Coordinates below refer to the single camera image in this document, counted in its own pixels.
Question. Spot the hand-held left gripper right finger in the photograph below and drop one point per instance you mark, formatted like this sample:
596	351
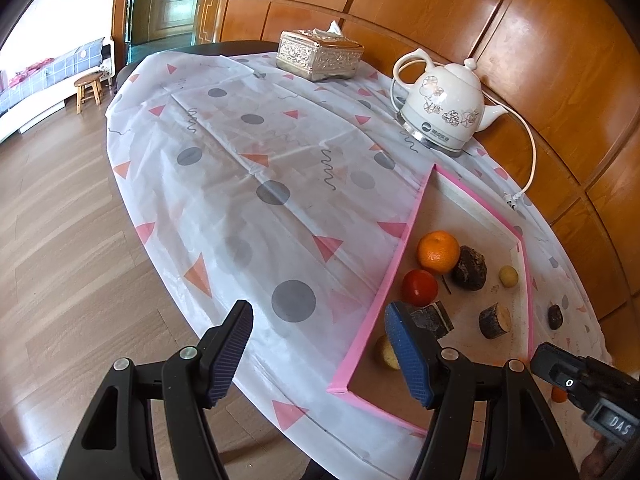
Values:
407	350

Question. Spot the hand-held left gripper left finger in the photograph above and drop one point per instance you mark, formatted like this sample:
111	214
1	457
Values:
227	360

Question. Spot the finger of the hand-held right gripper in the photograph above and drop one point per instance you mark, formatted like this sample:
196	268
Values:
557	367

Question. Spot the yellow lumpy fruit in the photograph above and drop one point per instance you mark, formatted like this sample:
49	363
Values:
386	352

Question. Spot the dark square block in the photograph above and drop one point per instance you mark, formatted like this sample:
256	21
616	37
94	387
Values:
436	320

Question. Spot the red tomato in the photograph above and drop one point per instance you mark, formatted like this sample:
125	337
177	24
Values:
419	287

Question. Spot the brown wooden log piece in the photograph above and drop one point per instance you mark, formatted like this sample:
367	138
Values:
495	321

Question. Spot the large dark wrinkled fruit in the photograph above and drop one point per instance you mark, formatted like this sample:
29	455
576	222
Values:
470	268

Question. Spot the small yellow round fruit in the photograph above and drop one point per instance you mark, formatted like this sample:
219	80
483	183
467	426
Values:
508	276

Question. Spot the pink-edged cardboard box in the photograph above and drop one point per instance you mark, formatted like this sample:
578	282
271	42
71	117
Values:
465	220

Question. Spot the small orange fruit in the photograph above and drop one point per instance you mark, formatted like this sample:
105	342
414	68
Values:
558	395

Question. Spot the small dark brown fruit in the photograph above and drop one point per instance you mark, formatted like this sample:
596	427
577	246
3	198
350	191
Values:
555	316

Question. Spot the orange mandarin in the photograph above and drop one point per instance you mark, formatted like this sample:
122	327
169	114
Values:
438	251

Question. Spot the white patterned tablecloth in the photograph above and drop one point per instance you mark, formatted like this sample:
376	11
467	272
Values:
250	210

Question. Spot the silver kettle base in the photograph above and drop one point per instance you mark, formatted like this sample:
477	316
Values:
435	142

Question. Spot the white floral electric kettle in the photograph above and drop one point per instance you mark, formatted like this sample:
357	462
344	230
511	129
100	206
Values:
442	105

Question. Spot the silver embossed tissue box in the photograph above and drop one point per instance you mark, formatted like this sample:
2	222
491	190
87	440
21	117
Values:
320	57

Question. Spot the small wooden stool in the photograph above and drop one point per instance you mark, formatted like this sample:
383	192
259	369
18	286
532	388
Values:
89	87

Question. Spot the blue plaid sofa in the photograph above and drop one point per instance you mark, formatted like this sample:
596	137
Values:
45	75

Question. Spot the wooden glass door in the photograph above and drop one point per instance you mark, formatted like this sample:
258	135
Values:
172	5

